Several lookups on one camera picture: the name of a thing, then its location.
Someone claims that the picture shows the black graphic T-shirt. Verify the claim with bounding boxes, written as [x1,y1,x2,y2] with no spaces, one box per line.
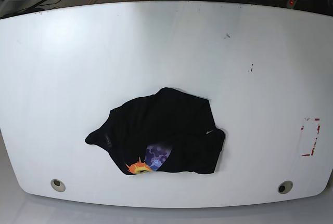
[85,88,226,175]

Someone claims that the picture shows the red tape rectangle marking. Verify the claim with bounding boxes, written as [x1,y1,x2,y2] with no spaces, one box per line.
[300,118,321,157]

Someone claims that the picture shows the left table cable grommet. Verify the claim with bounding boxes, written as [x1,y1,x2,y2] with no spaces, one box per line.
[50,179,66,192]

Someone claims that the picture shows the table cable grommet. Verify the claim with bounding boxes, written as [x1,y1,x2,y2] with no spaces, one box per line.
[50,179,66,192]
[277,181,293,194]

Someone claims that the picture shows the right table cable grommet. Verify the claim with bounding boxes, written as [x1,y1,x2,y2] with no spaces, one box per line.
[277,181,293,194]

